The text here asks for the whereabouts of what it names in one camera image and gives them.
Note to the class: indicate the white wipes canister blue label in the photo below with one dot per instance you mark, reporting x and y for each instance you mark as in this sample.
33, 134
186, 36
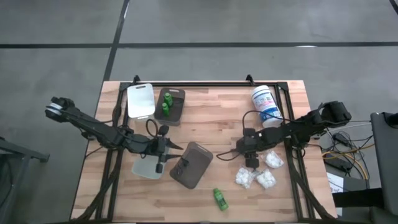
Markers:
262, 96

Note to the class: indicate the black frame clamp hook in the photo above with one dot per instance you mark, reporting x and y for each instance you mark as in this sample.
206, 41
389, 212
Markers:
250, 79
136, 79

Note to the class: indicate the white paper sheet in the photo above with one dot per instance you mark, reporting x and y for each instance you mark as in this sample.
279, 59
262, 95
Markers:
335, 182

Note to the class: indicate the small black power adapter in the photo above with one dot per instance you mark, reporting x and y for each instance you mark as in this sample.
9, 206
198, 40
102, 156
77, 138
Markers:
338, 137

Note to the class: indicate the black aluminium table frame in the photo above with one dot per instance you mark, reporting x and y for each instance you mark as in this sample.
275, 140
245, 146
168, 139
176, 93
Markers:
202, 84

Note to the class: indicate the white plastic bin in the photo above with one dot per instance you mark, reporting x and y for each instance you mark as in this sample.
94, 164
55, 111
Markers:
141, 101

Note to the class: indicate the green travel bottle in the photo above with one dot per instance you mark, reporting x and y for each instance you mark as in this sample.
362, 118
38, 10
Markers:
220, 199
168, 99
165, 109

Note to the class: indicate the smoky grey plastic bin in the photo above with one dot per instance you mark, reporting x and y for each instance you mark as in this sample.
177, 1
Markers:
178, 109
196, 168

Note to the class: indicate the black power brick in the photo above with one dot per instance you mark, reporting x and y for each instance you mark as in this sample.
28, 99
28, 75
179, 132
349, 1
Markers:
337, 161

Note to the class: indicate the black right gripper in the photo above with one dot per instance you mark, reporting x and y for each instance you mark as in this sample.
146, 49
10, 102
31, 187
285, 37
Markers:
256, 143

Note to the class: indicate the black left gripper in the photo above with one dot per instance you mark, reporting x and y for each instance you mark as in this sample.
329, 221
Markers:
149, 147

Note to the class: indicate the grey cart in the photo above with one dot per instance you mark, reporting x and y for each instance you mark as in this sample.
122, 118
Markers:
385, 155

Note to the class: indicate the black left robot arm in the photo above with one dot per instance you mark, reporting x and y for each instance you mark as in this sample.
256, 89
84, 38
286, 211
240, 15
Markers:
93, 126

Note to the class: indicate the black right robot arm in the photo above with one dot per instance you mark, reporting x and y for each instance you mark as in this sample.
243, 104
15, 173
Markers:
295, 127

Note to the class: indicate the clear bag of cotton balls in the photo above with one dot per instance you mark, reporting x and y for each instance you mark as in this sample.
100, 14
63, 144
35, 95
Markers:
274, 160
266, 179
245, 178

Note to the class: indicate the translucent plastic bin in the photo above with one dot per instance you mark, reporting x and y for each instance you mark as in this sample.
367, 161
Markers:
144, 169

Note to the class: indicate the grey metal stand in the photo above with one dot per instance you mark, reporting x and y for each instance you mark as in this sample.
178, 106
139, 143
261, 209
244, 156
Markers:
18, 152

